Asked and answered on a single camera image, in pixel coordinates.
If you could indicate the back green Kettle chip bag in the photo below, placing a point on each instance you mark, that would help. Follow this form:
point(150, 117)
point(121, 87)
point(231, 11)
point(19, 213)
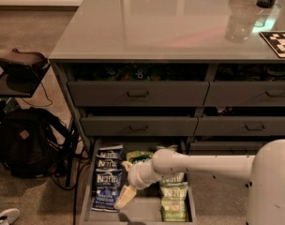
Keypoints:
point(173, 147)

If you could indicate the checkered marker board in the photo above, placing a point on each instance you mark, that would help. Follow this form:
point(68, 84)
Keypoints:
point(276, 41)

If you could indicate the grey drawer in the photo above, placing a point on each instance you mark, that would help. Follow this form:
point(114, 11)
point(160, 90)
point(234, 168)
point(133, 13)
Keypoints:
point(241, 126)
point(245, 94)
point(138, 125)
point(224, 148)
point(137, 94)

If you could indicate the green Dang chip bag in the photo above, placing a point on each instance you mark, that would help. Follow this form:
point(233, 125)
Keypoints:
point(138, 156)

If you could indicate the top right grey drawer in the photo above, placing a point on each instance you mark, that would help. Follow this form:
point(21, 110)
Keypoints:
point(245, 94)

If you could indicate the black backpack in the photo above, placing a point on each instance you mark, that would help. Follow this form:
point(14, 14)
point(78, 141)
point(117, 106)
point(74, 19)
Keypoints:
point(33, 142)

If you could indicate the open bottom left drawer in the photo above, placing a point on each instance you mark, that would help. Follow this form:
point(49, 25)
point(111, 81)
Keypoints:
point(144, 209)

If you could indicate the back blue Kettle chip bag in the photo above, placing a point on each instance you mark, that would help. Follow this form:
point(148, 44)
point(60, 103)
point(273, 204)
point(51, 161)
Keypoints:
point(110, 151)

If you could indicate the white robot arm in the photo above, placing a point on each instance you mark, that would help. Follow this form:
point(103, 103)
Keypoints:
point(263, 173)

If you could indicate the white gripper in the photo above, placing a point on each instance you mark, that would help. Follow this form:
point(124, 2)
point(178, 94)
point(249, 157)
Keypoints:
point(135, 174)

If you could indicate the top left grey drawer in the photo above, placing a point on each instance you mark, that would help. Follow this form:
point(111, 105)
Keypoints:
point(137, 94)

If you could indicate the middle right grey drawer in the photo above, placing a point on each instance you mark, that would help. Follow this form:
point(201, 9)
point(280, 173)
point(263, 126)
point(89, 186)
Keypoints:
point(241, 126)

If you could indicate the middle left grey drawer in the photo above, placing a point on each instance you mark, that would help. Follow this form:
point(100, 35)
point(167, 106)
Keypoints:
point(138, 125)

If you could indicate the front green Kettle chip bag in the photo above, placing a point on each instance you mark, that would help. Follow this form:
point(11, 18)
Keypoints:
point(173, 202)

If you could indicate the grey cabinet with glossy counter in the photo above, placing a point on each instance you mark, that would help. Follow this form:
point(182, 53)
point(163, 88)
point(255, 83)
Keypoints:
point(170, 40)

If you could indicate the front blue Kettle chip bag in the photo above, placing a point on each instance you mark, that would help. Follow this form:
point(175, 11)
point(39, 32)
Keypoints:
point(108, 189)

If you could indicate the green kettle chip bag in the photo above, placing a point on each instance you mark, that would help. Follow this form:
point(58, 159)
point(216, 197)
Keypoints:
point(173, 202)
point(173, 147)
point(179, 178)

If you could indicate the dark device on side table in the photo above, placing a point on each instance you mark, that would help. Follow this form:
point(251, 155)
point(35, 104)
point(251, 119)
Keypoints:
point(26, 65)

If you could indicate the bottom right grey drawer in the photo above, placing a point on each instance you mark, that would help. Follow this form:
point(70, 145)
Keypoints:
point(224, 148)

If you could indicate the white sneaker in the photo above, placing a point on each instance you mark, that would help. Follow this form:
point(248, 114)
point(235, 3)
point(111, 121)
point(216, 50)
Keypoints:
point(9, 216)

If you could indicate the middle blue Kettle chip bag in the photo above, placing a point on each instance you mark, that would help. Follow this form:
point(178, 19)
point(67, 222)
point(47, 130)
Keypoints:
point(106, 163)

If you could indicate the black side table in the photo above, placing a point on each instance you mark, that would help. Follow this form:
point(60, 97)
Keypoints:
point(11, 87)

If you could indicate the blue kettle chip bag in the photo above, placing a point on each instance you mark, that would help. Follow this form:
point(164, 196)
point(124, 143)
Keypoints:
point(110, 151)
point(106, 163)
point(108, 189)

